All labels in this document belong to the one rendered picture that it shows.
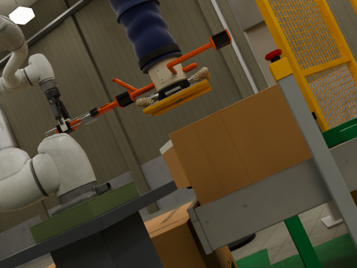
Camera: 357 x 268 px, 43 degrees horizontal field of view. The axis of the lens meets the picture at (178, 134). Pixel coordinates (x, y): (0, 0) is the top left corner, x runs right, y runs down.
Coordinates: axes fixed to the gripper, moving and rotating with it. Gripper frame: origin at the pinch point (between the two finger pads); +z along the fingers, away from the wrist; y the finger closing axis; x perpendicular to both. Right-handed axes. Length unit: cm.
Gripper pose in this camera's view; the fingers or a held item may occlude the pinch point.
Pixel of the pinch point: (66, 126)
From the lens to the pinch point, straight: 242.4
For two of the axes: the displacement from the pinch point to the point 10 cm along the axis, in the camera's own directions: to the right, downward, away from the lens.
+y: 1.4, 0.1, 9.9
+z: 4.2, 9.1, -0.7
